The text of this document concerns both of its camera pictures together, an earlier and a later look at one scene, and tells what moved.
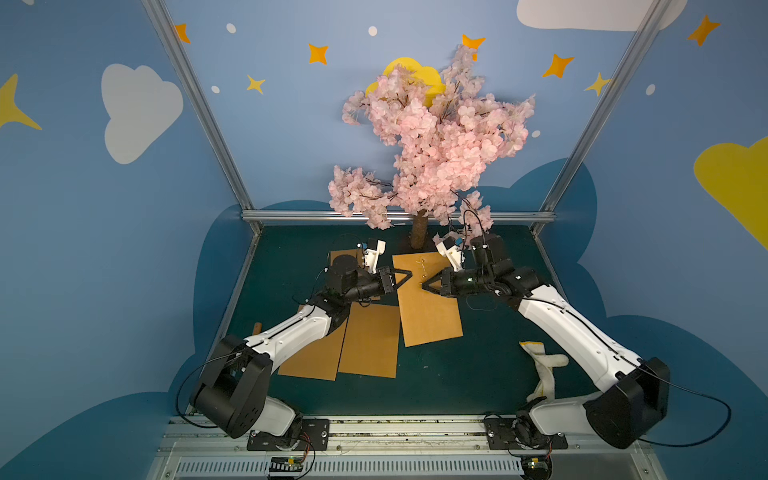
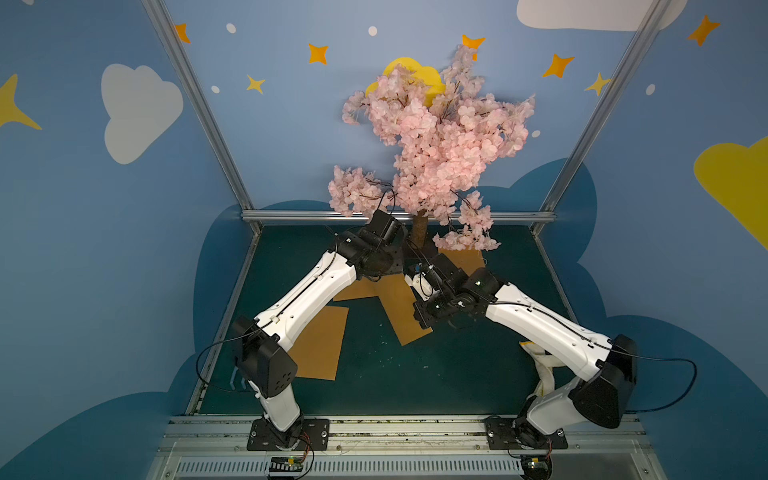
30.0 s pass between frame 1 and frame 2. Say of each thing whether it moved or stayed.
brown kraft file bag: moved
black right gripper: moved
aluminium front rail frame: stayed
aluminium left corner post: stayed
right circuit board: stayed
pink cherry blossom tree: stayed
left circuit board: stayed
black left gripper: moved
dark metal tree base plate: stayed
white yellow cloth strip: stayed
